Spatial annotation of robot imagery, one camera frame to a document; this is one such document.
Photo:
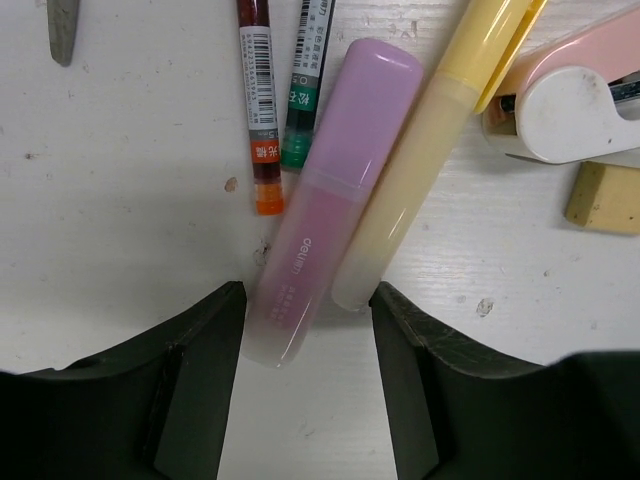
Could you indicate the yellow eraser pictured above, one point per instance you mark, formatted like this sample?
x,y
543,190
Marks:
x,y
605,198

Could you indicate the pink highlighter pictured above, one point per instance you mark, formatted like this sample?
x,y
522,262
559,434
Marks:
x,y
359,126

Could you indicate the orange pen refill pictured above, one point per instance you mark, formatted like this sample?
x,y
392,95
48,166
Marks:
x,y
260,101

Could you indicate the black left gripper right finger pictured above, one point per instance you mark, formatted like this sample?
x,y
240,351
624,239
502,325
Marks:
x,y
458,409

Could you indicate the black handled scissors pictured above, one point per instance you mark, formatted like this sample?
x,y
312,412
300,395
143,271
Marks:
x,y
63,16

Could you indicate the green pen refill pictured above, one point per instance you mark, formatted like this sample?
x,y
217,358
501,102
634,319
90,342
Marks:
x,y
306,79

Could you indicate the pink white mini stapler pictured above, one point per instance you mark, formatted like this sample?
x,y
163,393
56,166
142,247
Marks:
x,y
560,103

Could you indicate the yellow highlighter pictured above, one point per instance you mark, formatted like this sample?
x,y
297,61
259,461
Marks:
x,y
476,60

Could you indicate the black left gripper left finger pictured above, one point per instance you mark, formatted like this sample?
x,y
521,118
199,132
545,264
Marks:
x,y
153,407

